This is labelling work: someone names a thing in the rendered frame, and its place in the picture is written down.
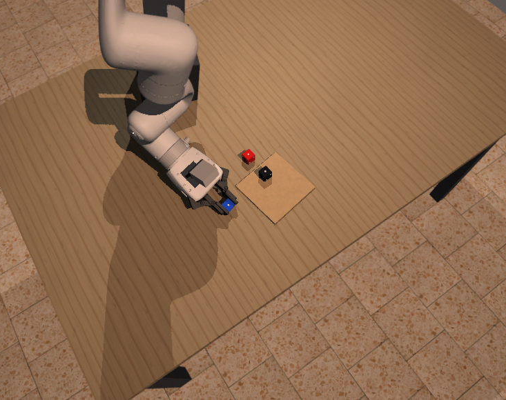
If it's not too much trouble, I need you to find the tan mat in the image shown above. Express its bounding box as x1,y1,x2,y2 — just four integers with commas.
236,152,315,223

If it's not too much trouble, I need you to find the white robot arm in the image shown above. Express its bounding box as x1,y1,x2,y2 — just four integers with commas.
98,0,219,188

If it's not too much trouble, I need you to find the red die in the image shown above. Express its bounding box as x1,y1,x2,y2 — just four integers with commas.
242,149,255,164

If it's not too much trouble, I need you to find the black die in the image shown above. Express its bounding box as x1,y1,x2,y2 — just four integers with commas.
259,166,272,181

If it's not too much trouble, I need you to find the blue die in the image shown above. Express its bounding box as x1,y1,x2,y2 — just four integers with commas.
222,198,235,212

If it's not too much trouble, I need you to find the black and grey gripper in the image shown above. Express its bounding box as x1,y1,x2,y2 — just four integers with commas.
166,147,238,215

